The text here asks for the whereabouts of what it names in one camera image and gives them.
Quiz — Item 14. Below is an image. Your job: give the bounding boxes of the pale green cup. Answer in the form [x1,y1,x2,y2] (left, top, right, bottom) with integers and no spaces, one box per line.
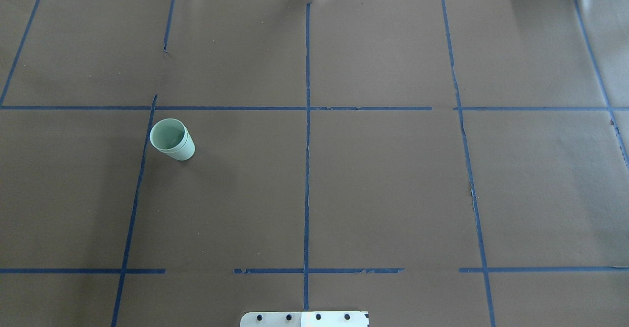
[160,138,196,161]
[149,119,191,153]

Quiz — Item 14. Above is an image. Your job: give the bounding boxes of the brown paper table cover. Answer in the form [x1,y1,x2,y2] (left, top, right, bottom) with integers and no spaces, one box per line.
[1,0,628,327]

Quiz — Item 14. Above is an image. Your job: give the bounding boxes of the white metal base plate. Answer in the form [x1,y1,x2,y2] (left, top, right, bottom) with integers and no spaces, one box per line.
[240,311,370,327]

